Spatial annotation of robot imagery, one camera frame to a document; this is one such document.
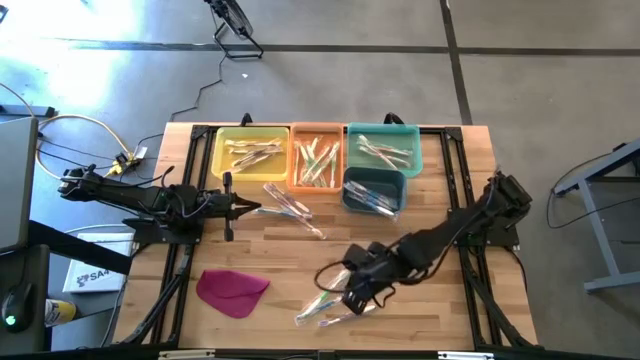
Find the dark desk top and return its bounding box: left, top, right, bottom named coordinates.
left=0, top=243, right=52, bottom=354

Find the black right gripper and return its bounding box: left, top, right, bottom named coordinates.
left=342, top=242, right=406, bottom=316

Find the yellow plastic bin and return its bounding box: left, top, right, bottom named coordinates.
left=210, top=125, right=291, bottom=182

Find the grey metal table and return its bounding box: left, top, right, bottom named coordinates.
left=552, top=137, right=640, bottom=295

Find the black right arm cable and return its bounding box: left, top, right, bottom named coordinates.
left=313, top=259, right=351, bottom=294

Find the magenta cloth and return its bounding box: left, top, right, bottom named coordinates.
left=195, top=268, right=272, bottom=320

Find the black floor fan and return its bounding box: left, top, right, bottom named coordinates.
left=203, top=0, right=265, bottom=60

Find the black floor cable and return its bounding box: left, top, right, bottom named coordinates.
left=545, top=187, right=640, bottom=230

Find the light turquoise plastic bin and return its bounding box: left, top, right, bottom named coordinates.
left=346, top=122, right=424, bottom=179

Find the silver bracket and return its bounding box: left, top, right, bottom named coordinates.
left=436, top=350, right=496, bottom=360
left=157, top=349, right=217, bottom=360

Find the blue toothbrush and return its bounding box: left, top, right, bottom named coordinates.
left=344, top=192, right=391, bottom=216
left=349, top=187, right=399, bottom=214
left=344, top=180, right=396, bottom=209
left=359, top=197, right=401, bottom=222
left=295, top=294, right=346, bottom=326

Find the black fan cable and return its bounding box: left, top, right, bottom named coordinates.
left=135, top=53, right=226, bottom=149

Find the yellow spray can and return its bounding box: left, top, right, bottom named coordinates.
left=43, top=298, right=78, bottom=328

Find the yellow extension cable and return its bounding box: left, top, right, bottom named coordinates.
left=0, top=82, right=136, bottom=185

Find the small dark teal bin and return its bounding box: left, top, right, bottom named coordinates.
left=341, top=166, right=408, bottom=214

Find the orange plastic bin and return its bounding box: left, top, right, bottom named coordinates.
left=286, top=122, right=345, bottom=195

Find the black computer mouse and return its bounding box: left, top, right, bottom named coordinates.
left=0, top=281, right=34, bottom=335

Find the white printed box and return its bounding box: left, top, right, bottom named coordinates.
left=62, top=230, right=136, bottom=295

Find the orange toothbrush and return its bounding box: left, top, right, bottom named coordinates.
left=357, top=133, right=414, bottom=157
left=287, top=209, right=327, bottom=240
left=357, top=144, right=412, bottom=170

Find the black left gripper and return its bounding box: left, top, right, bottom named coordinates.
left=197, top=171, right=262, bottom=243

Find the yellow power strip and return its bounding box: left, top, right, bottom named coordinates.
left=107, top=152, right=142, bottom=177

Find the black desk bar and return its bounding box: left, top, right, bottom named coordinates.
left=27, top=218, right=135, bottom=277

